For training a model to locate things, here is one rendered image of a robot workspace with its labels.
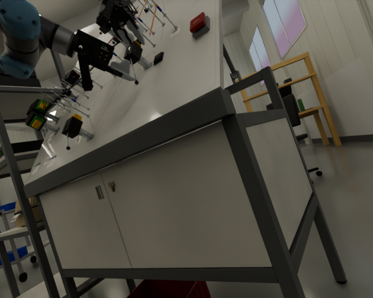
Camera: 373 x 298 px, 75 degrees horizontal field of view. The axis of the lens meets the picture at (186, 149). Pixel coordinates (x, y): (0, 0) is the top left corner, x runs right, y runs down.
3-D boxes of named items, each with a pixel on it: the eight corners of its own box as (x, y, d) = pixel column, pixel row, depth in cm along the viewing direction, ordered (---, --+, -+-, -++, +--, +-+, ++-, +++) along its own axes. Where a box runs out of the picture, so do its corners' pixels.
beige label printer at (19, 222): (32, 224, 133) (22, 190, 133) (15, 229, 144) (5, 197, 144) (80, 205, 159) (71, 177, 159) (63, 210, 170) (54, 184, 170)
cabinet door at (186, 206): (271, 268, 61) (219, 120, 62) (130, 269, 92) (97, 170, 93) (274, 263, 63) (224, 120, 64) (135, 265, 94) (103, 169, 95)
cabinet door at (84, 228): (131, 268, 93) (99, 170, 94) (61, 269, 124) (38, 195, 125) (135, 265, 94) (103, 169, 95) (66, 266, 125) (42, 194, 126)
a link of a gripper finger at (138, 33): (154, 35, 91) (136, 14, 88) (147, 40, 86) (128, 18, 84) (150, 41, 93) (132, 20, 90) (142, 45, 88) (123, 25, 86)
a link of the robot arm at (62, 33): (50, 49, 70) (55, 50, 77) (67, 57, 72) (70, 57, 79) (58, 24, 68) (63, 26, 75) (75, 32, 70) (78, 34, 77)
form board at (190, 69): (28, 186, 126) (24, 185, 125) (82, 55, 178) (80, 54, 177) (224, 90, 59) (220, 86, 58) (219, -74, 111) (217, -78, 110)
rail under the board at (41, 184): (228, 114, 57) (219, 88, 57) (26, 198, 124) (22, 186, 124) (237, 113, 62) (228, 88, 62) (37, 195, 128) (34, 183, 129)
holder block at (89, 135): (81, 158, 93) (55, 147, 86) (89, 132, 99) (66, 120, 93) (87, 155, 90) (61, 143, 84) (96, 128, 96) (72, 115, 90)
